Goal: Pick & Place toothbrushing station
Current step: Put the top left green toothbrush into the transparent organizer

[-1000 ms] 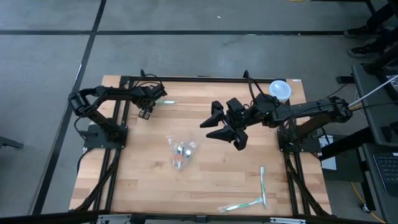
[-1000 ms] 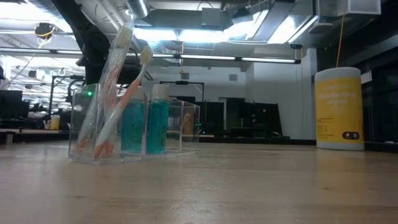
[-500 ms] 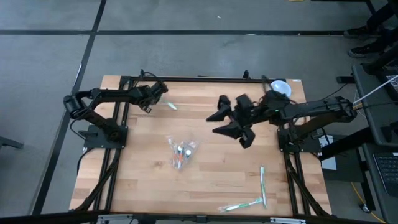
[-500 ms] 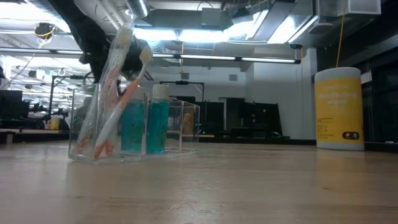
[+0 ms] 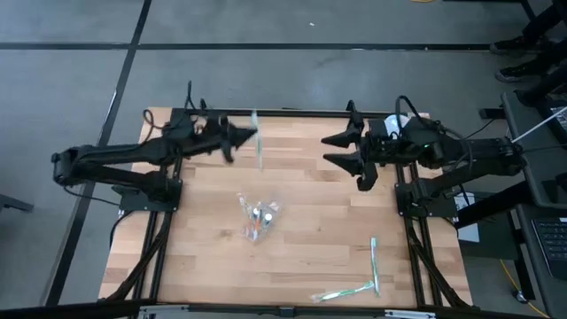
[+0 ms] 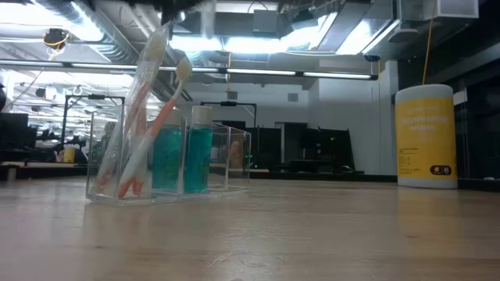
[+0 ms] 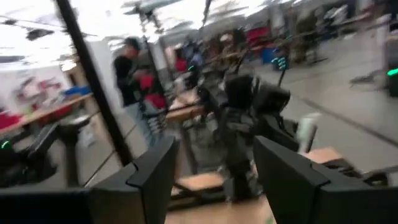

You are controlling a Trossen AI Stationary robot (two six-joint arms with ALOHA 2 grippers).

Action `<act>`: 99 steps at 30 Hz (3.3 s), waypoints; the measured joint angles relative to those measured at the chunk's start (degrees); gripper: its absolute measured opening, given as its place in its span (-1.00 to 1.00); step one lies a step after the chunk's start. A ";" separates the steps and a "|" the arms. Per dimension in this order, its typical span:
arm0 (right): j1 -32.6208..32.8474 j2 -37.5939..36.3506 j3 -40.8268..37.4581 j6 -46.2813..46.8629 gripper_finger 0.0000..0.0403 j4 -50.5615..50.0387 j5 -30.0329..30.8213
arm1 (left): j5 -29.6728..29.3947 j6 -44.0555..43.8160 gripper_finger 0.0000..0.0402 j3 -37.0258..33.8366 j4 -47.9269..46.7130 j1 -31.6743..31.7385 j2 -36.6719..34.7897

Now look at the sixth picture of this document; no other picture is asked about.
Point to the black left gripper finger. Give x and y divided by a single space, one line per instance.
171 13

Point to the teal mouthwash bottle white cap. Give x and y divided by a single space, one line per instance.
168 156
198 156

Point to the clear acrylic organizer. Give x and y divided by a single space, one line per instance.
172 198

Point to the grey ceiling box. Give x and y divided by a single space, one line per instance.
265 21

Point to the long ceiling light bar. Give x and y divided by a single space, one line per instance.
258 72

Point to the person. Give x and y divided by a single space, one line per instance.
107 134

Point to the small yellow canister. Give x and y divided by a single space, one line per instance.
69 155

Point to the black monitor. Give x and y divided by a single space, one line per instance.
13 130

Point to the wooden background table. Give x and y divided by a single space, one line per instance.
39 166

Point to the black cabinets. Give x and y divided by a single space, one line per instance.
328 148

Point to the white ceiling unit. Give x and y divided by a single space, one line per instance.
453 8

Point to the yellow wipes canister white lid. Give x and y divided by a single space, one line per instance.
426 136

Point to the black gantry frame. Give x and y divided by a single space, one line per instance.
95 97
228 104

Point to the black ceiling camera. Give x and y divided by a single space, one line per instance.
56 38

